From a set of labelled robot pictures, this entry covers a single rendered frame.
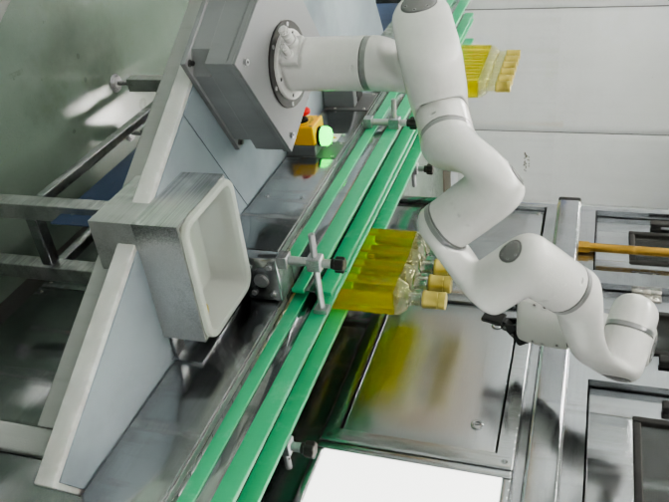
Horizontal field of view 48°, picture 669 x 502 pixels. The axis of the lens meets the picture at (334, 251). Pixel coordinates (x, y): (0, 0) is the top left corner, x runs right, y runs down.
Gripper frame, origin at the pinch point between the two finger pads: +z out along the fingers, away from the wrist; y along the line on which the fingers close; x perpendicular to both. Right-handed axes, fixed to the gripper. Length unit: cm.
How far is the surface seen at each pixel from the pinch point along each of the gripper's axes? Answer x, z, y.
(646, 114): -586, 85, -205
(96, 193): 14, 88, 13
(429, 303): 4.6, 10.9, 0.4
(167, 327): 43, 39, 13
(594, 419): 3.3, -21.2, -17.1
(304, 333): 25.7, 25.1, 3.7
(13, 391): 49, 86, -16
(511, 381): 5.4, -5.9, -12.3
